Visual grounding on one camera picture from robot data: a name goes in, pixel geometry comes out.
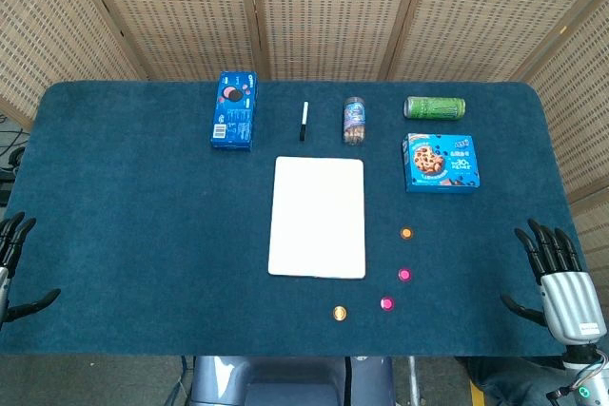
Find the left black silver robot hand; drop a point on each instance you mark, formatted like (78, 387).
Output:
(5, 244)

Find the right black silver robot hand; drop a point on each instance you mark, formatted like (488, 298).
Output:
(571, 301)

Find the red round magnet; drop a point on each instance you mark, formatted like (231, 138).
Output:
(404, 275)
(387, 303)

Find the yellow round magnet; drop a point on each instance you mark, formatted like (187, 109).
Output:
(406, 233)
(339, 313)

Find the white magnetic board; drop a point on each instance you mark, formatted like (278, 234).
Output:
(316, 216)

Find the dark blue denim cloth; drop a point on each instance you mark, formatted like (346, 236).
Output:
(514, 382)

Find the dark blue table cloth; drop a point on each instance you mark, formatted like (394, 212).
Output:
(143, 235)

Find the metal table leg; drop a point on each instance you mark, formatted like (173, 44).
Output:
(414, 377)

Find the light blue cookie box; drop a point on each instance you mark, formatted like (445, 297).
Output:
(440, 163)

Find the green drink can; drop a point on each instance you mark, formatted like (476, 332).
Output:
(434, 108)

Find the dark blue Oreo box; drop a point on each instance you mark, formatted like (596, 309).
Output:
(233, 116)

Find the clear snack jar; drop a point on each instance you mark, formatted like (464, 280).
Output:
(355, 121)

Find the blue-grey robot torso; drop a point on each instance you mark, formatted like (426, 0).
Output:
(285, 377)

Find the black white marker pen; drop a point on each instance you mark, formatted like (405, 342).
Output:
(303, 121)

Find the woven bamboo folding screen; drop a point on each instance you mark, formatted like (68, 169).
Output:
(333, 6)

